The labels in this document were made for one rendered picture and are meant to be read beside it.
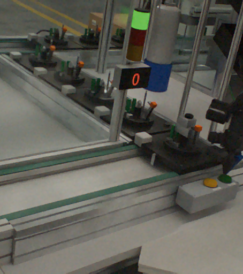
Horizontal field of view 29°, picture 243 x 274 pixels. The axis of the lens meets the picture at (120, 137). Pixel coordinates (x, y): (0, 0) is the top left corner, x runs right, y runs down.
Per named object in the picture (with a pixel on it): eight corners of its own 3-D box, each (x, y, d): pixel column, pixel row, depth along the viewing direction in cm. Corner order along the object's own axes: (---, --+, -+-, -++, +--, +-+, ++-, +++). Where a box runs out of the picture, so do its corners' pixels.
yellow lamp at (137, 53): (144, 61, 149) (147, 46, 147) (132, 61, 146) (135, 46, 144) (134, 56, 152) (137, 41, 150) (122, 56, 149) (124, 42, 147)
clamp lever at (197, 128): (198, 146, 160) (203, 126, 157) (194, 147, 158) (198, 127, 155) (190, 142, 162) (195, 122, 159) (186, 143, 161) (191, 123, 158)
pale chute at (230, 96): (264, 143, 177) (273, 138, 173) (237, 145, 170) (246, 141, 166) (243, 75, 184) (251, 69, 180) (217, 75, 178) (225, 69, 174)
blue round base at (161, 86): (173, 91, 259) (178, 65, 253) (152, 93, 250) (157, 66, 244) (154, 82, 270) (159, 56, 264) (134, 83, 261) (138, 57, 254)
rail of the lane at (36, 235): (243, 189, 167) (252, 162, 163) (13, 265, 113) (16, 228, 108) (232, 182, 171) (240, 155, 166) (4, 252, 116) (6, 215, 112)
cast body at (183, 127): (195, 136, 161) (200, 117, 159) (187, 138, 159) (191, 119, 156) (179, 126, 167) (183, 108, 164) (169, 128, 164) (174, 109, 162)
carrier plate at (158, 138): (228, 162, 164) (229, 157, 164) (180, 174, 150) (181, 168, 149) (180, 134, 181) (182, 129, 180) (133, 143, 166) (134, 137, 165)
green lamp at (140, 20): (150, 29, 145) (153, 13, 143) (137, 29, 142) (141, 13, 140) (139, 25, 148) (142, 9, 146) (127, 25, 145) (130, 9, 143)
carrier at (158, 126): (177, 132, 182) (184, 102, 177) (130, 141, 167) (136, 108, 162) (138, 109, 198) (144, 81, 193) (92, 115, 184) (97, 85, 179)
